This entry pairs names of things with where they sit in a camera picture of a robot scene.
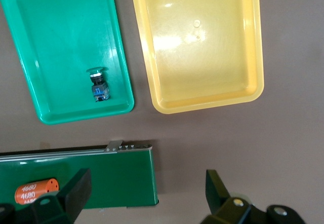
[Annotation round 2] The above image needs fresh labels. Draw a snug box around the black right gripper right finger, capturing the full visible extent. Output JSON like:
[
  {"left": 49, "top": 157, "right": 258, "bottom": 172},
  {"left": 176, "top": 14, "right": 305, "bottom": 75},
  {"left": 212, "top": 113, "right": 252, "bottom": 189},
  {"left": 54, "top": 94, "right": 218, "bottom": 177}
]
[{"left": 201, "top": 169, "right": 254, "bottom": 224}]

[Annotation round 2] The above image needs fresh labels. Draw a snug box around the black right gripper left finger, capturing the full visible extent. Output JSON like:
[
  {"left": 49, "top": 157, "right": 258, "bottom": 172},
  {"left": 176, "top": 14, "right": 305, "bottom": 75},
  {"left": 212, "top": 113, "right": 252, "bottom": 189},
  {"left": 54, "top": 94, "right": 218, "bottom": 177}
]
[{"left": 17, "top": 168, "right": 92, "bottom": 224}]

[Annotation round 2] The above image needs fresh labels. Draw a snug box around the orange 4680 battery cylinder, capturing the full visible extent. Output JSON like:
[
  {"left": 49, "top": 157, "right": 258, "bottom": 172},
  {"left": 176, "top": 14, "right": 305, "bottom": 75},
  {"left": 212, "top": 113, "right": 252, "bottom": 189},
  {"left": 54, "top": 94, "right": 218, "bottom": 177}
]
[{"left": 14, "top": 178, "right": 60, "bottom": 206}]

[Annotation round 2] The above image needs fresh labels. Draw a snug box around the green push button switch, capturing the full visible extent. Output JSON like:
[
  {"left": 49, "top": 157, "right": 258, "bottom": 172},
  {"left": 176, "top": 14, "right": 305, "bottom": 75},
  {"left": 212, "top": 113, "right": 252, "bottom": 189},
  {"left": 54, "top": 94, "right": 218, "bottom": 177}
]
[{"left": 85, "top": 66, "right": 111, "bottom": 103}]

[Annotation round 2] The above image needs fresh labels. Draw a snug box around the green conveyor belt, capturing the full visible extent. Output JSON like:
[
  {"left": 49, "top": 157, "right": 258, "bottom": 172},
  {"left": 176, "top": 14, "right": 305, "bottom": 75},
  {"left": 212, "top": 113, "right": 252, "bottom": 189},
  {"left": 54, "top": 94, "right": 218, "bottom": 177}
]
[{"left": 0, "top": 139, "right": 159, "bottom": 210}]

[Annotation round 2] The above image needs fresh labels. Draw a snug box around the yellow plastic tray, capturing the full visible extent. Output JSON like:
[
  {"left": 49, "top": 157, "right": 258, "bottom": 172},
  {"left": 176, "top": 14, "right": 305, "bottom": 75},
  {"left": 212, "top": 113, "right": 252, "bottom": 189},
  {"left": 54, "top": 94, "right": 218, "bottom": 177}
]
[{"left": 129, "top": 0, "right": 265, "bottom": 115}]

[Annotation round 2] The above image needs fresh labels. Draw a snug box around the green plastic tray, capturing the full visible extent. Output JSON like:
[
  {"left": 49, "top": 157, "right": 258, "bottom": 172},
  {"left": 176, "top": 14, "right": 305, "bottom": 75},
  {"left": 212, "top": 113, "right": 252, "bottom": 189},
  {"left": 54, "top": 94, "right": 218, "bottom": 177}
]
[{"left": 0, "top": 0, "right": 135, "bottom": 126}]

